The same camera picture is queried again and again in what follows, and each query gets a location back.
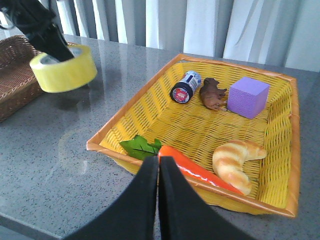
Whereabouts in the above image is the purple foam cube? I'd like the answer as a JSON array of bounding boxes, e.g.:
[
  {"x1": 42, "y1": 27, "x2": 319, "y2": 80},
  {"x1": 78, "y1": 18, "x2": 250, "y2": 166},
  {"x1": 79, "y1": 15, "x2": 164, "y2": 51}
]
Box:
[{"x1": 227, "y1": 77, "x2": 270, "y2": 119}]

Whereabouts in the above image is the small blue white can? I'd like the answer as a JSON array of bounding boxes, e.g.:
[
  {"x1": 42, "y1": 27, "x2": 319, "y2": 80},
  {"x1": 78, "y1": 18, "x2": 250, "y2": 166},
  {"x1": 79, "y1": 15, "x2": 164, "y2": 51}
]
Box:
[{"x1": 169, "y1": 70, "x2": 202, "y2": 104}]

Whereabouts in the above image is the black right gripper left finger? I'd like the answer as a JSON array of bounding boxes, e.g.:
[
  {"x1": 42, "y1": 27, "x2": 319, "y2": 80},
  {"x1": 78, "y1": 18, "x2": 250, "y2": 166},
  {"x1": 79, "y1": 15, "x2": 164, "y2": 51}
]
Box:
[{"x1": 65, "y1": 156, "x2": 159, "y2": 240}]

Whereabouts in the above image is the brown toy animal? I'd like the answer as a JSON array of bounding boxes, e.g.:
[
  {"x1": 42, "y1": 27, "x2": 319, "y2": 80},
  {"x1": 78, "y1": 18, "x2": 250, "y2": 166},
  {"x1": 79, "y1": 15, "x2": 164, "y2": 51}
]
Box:
[{"x1": 199, "y1": 77, "x2": 227, "y2": 111}]

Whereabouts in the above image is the yellow woven basket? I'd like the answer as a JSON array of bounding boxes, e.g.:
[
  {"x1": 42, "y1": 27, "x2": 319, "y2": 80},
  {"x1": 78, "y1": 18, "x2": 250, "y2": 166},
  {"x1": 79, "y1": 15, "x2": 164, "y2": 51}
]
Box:
[{"x1": 86, "y1": 54, "x2": 301, "y2": 218}]

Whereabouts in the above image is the yellow transparent tape roll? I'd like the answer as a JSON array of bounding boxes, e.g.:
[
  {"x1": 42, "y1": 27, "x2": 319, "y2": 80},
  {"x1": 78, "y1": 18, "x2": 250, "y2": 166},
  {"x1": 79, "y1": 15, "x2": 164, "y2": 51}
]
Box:
[{"x1": 29, "y1": 44, "x2": 98, "y2": 93}]

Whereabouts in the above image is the white grey curtain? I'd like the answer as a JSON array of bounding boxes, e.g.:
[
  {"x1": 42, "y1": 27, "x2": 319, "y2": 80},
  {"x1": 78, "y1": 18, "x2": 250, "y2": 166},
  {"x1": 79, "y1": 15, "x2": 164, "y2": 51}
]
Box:
[{"x1": 43, "y1": 0, "x2": 320, "y2": 72}]

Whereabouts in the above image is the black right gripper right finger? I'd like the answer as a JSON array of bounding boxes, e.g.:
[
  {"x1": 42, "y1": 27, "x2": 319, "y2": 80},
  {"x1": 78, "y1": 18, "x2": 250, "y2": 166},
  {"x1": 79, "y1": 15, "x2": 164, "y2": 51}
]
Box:
[{"x1": 158, "y1": 156, "x2": 253, "y2": 240}]

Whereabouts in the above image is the orange toy carrot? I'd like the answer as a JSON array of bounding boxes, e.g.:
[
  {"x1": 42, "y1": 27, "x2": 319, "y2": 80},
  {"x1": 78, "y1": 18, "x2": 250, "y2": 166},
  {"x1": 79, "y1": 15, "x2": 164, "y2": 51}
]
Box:
[{"x1": 119, "y1": 134, "x2": 245, "y2": 196}]

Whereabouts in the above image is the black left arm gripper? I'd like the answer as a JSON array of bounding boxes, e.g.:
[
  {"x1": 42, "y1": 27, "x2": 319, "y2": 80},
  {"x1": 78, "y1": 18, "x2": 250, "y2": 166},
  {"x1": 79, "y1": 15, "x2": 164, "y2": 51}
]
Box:
[{"x1": 0, "y1": 0, "x2": 74, "y2": 62}]

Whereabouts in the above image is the toy croissant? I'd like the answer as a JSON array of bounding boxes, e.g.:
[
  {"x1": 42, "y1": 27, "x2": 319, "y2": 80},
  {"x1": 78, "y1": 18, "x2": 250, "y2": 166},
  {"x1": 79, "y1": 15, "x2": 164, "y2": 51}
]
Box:
[{"x1": 212, "y1": 139, "x2": 267, "y2": 196}]

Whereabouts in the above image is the brown woven basket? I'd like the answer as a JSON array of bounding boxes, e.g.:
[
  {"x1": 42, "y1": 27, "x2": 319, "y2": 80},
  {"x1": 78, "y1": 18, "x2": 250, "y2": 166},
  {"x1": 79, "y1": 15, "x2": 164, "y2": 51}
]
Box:
[{"x1": 0, "y1": 35, "x2": 44, "y2": 122}]

